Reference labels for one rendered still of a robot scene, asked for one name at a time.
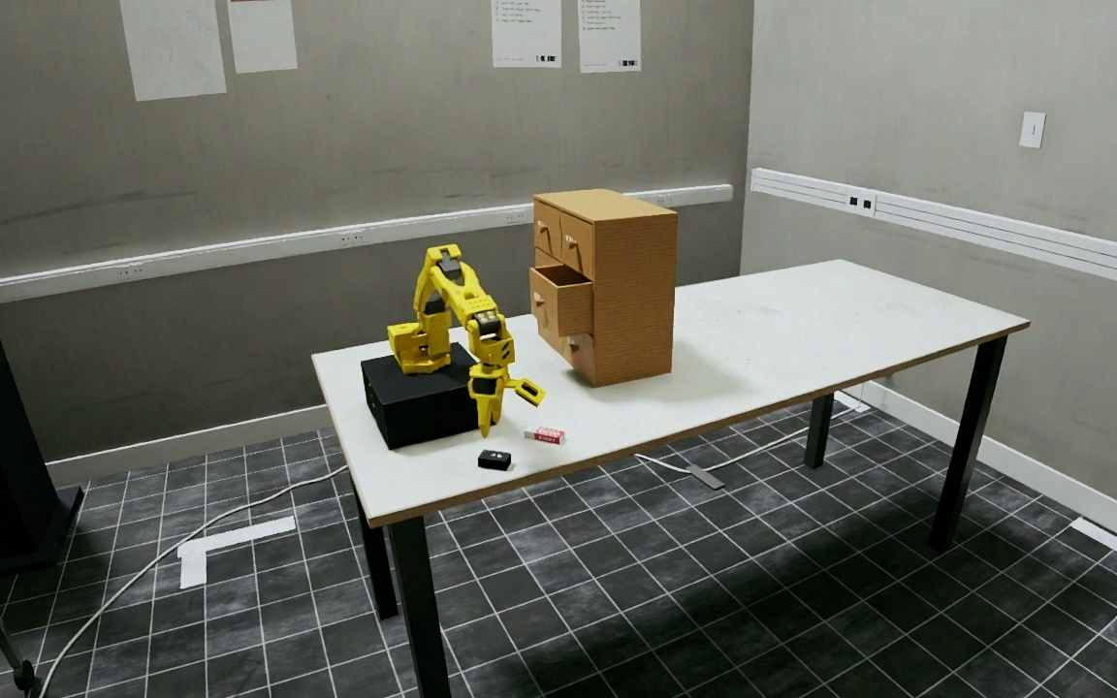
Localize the red and white eraser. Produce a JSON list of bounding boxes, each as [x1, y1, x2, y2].
[[524, 426, 565, 444]]

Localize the brown wooden chest of drawers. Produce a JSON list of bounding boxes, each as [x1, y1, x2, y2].
[[533, 189, 678, 388]]

